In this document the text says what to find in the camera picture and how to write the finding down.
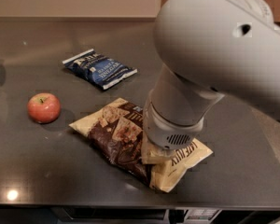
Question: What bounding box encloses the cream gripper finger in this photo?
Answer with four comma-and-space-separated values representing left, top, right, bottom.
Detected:
141, 133, 175, 164

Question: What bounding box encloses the brown sea salt chip bag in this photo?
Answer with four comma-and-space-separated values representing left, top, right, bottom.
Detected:
70, 98, 212, 192

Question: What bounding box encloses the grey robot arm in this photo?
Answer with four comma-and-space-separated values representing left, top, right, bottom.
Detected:
141, 0, 280, 164

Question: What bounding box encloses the blue chip bag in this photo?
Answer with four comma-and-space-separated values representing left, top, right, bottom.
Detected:
63, 49, 137, 91

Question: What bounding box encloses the red apple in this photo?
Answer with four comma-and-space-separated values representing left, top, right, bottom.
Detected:
27, 92, 61, 123

